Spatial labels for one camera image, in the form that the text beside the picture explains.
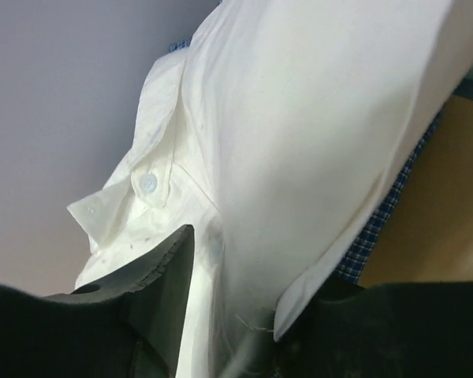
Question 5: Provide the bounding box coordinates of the folded blue checked shirt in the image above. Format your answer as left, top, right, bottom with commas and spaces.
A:
169, 38, 434, 288

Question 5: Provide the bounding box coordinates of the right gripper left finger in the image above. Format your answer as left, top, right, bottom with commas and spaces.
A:
0, 225, 194, 377

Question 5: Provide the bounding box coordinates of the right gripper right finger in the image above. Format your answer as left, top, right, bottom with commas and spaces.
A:
274, 276, 473, 378

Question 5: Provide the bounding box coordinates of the white long sleeve shirt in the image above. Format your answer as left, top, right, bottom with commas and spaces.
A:
69, 1, 473, 377

